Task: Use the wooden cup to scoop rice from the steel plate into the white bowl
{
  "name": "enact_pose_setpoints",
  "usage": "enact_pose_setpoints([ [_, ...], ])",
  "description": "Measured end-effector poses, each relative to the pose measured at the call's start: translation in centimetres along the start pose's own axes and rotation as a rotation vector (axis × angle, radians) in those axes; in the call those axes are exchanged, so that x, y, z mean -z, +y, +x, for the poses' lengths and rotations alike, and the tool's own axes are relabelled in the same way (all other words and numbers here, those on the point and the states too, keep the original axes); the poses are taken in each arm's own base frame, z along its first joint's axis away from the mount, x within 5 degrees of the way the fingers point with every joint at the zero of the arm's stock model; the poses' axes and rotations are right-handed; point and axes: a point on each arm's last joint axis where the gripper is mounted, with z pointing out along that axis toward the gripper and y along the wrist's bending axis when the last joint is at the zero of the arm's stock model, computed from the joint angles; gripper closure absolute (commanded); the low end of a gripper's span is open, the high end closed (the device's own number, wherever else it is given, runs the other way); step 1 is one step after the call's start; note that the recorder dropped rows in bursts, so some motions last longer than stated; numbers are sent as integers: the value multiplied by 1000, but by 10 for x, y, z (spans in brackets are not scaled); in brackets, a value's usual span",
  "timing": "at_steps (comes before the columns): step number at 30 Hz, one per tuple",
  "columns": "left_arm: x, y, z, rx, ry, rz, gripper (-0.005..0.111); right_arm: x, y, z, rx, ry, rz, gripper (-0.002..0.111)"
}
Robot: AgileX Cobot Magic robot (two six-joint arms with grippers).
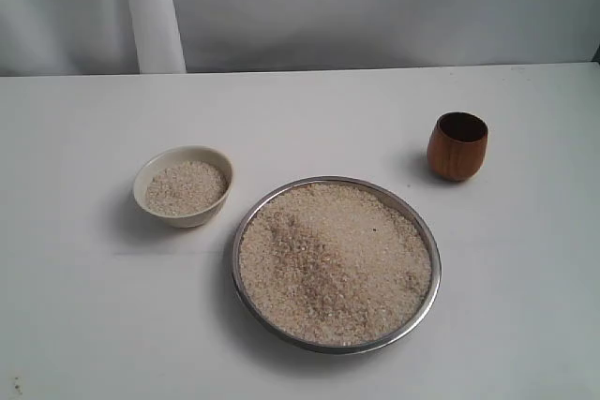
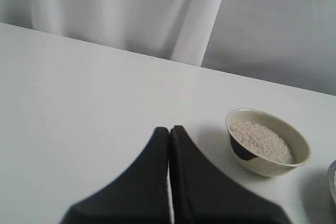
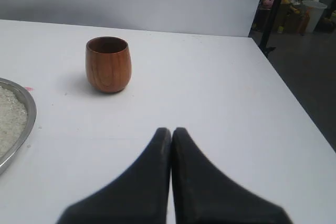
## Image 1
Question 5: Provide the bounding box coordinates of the brown wooden cup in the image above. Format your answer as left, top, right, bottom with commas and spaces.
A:
426, 111, 488, 182

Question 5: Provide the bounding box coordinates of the rice in steel tray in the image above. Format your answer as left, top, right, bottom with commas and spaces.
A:
239, 184, 431, 346

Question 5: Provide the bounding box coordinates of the rice in cream bowl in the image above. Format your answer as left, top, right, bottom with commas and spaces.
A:
145, 161, 229, 216

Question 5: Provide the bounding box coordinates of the cream ceramic bowl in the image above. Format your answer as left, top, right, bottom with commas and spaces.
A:
132, 146, 233, 229

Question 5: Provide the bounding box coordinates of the round steel tray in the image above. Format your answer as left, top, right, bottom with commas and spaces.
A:
231, 175, 442, 355

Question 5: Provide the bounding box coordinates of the white backdrop cloth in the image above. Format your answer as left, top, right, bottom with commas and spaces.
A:
1, 0, 599, 76

